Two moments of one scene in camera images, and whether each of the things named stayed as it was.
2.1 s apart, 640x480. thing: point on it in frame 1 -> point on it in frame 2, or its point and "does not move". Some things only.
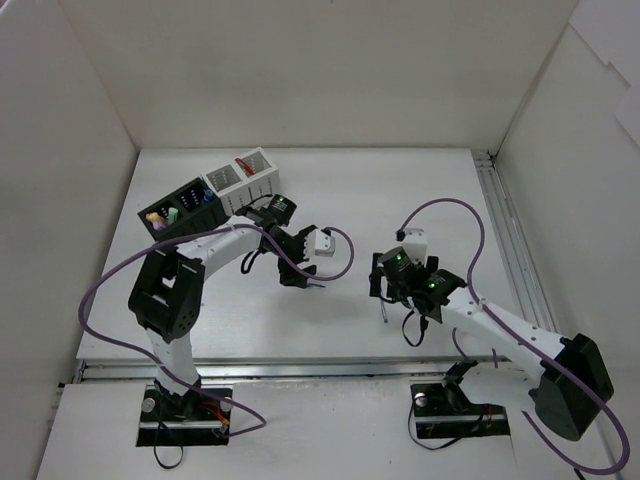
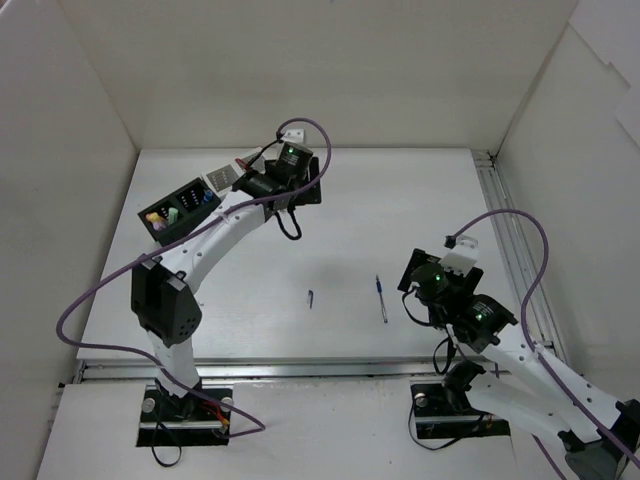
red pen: [244, 165] does not move
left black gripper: [291, 273] -> [310, 182]
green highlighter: [172, 217] does not move
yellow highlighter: [154, 217] does not move
